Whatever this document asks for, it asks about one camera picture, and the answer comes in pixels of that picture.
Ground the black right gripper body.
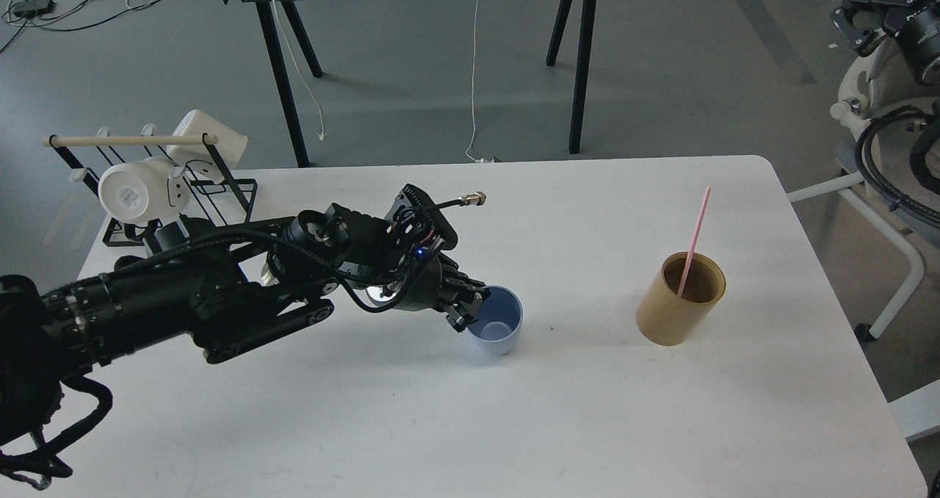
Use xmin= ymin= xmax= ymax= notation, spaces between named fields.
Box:
xmin=884 ymin=1 xmax=939 ymax=84

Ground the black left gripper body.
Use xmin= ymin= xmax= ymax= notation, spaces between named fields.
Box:
xmin=366 ymin=254 xmax=460 ymax=313

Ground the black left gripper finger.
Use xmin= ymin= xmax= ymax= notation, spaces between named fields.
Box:
xmin=441 ymin=273 xmax=489 ymax=300
xmin=444 ymin=296 xmax=485 ymax=333

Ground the blue plastic cup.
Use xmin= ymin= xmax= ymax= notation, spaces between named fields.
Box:
xmin=467 ymin=285 xmax=524 ymax=356

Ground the pink chopstick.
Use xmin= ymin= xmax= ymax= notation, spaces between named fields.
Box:
xmin=677 ymin=186 xmax=712 ymax=298

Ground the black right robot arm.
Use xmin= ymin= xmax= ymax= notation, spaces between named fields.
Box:
xmin=829 ymin=0 xmax=939 ymax=228

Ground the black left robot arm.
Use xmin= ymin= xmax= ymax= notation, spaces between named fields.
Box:
xmin=2 ymin=190 xmax=489 ymax=442

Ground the white office chair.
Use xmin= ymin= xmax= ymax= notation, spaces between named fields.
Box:
xmin=788 ymin=42 xmax=938 ymax=342

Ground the bamboo cylinder holder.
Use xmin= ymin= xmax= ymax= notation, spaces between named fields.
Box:
xmin=634 ymin=253 xmax=726 ymax=345

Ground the white mug on rack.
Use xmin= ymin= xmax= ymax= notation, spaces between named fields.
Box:
xmin=98 ymin=157 xmax=192 ymax=226

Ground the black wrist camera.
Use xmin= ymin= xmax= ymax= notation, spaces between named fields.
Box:
xmin=385 ymin=184 xmax=487 ymax=251

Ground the white hanging cable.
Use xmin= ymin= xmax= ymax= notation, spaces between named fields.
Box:
xmin=465 ymin=0 xmax=500 ymax=165

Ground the black wire mug rack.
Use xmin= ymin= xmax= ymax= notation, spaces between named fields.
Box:
xmin=43 ymin=129 xmax=258 ymax=248

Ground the black cable loop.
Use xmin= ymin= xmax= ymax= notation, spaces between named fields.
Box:
xmin=0 ymin=377 xmax=115 ymax=491

